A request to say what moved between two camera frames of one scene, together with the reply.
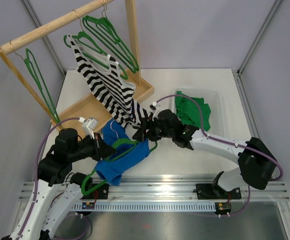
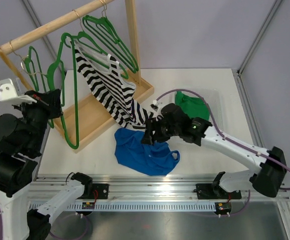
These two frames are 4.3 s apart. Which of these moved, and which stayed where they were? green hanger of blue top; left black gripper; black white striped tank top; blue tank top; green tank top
Moved: blue tank top; left black gripper; green hanger of blue top
Stayed: green tank top; black white striped tank top
